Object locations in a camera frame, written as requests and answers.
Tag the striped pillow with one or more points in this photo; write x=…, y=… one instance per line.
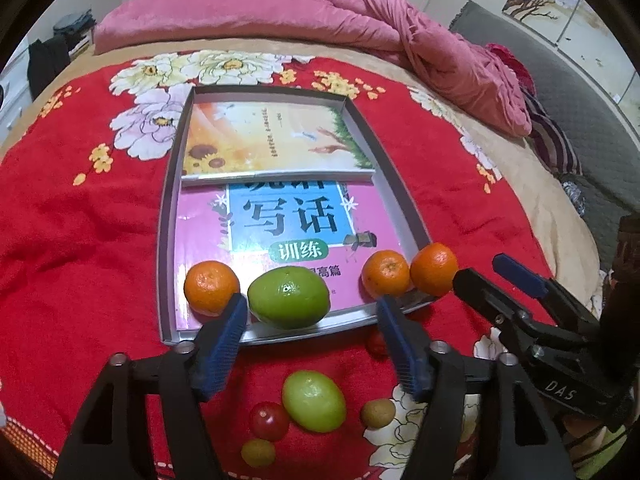
x=549, y=141

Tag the beige bed sheet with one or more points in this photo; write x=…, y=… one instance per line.
x=565, y=239

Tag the white drawer cabinet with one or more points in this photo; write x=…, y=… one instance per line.
x=15, y=91

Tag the large green fruit in tray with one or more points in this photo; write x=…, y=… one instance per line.
x=289, y=298

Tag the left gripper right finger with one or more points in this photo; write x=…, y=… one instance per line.
x=516, y=437

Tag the left orange tangerine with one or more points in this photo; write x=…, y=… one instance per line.
x=209, y=286

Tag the grey quilted headboard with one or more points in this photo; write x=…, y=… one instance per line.
x=610, y=159

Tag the pink quilt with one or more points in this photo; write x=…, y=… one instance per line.
x=469, y=76

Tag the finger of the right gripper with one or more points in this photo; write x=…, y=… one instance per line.
x=495, y=304
x=525, y=274

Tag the grey metal tray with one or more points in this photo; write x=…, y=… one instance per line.
x=385, y=178

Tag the orange tangerine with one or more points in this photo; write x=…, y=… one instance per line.
x=386, y=273
x=433, y=269
x=209, y=286

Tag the sunflower cover book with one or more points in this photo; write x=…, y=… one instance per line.
x=255, y=141

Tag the pink cover workbook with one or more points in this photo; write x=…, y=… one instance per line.
x=327, y=227

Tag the green fruit on blanket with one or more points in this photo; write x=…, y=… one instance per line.
x=314, y=401

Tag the red floral blanket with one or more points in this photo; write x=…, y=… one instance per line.
x=79, y=214

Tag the middle orange tangerine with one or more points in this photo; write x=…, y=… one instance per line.
x=386, y=273

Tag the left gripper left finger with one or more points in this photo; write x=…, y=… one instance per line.
x=110, y=437

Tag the right orange tangerine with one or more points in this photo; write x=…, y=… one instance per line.
x=433, y=269

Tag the black clothes pile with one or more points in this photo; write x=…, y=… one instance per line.
x=46, y=60

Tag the small brown kiwi fruit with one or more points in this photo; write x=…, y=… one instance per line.
x=258, y=453

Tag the tree painting wall art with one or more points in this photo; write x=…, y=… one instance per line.
x=576, y=31

